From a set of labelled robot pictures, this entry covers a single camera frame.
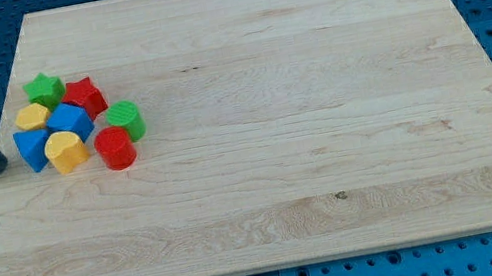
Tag green cylinder block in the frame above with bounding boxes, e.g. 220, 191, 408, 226
106, 100, 147, 142

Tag yellow heart block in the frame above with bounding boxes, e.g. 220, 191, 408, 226
44, 131, 90, 175

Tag red star block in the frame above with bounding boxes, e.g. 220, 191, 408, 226
62, 76, 108, 120

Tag green star block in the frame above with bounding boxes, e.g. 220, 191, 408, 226
23, 73, 66, 111

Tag red cylinder block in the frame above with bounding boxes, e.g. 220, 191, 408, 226
94, 126, 137, 171

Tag yellow hexagon block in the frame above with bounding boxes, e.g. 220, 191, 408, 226
15, 103, 51, 131

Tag blue cube block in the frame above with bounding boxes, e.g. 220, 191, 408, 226
46, 103, 95, 142

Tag blue triangle block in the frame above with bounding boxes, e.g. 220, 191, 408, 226
13, 129, 50, 173

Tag light wooden board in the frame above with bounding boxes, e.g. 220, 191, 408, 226
0, 0, 492, 276

